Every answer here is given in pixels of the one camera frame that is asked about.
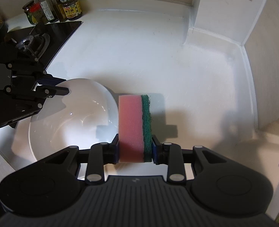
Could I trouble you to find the brown sauce jar yellow label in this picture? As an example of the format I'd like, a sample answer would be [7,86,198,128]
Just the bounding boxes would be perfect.
[60,0,83,21]

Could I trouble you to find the green pickle jar red lid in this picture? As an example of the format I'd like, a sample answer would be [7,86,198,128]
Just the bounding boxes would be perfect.
[23,0,48,25]

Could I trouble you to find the clear bottle white label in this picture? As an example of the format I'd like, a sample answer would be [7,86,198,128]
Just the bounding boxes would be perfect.
[38,0,58,23]

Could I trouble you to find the white ceramic bowl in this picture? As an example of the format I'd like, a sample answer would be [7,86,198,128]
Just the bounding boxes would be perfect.
[29,79,118,160]

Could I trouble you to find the pink green scrub sponge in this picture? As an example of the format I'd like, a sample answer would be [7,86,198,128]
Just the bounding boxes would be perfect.
[118,95,152,163]

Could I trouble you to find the black gas stove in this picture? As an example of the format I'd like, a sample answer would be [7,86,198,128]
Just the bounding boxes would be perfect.
[0,20,84,81]

